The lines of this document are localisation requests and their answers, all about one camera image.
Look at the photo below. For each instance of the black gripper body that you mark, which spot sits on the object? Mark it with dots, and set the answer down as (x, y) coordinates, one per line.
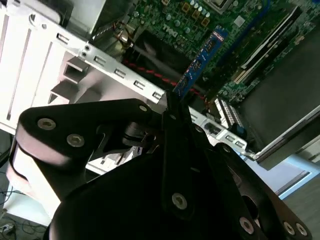
(112, 212)

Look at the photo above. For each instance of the blue RAM stick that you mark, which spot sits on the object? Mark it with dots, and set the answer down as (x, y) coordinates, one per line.
(200, 62)

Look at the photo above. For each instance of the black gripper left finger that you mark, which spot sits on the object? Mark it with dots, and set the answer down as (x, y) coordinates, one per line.
(75, 117)

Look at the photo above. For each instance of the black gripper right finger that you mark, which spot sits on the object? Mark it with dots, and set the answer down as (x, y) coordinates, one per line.
(245, 190)

